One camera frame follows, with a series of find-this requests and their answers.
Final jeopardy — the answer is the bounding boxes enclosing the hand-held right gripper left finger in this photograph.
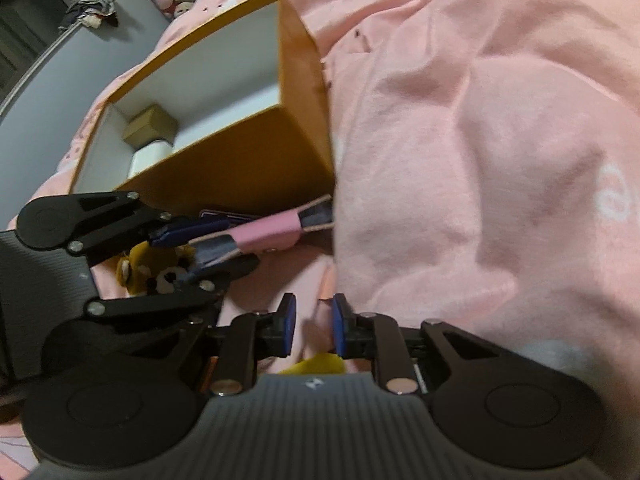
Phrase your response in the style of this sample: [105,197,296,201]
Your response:
[129,292,298,397]

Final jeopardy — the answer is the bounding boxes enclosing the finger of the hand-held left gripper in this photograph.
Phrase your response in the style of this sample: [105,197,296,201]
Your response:
[65,191,233,257]
[84,252,262,336]

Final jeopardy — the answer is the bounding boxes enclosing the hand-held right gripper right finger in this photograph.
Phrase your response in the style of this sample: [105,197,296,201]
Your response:
[331,292,505,397]

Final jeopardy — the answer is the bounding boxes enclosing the brown plush toy blue hat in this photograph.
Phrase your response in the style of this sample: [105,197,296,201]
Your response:
[116,241,197,297]

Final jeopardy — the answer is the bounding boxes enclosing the yellow plush toy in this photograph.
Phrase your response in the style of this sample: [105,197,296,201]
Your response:
[276,352,349,376]

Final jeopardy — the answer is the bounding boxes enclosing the white box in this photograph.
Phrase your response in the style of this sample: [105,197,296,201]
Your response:
[126,141,174,180]

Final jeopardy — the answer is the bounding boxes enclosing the pink denim-trimmed pouch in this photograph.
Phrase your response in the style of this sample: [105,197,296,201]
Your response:
[187,195,335,267]

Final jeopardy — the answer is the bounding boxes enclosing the orange cardboard box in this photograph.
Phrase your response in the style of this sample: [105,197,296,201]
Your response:
[67,0,337,217]

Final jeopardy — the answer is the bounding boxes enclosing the small brown cardboard box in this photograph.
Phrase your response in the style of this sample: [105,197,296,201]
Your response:
[122,105,179,150]

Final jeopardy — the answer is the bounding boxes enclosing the pink printed blanket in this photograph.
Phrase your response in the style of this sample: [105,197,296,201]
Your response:
[0,0,640,480]

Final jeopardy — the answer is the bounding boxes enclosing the grey bundled clothes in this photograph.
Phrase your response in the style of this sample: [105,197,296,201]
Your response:
[59,0,124,31]

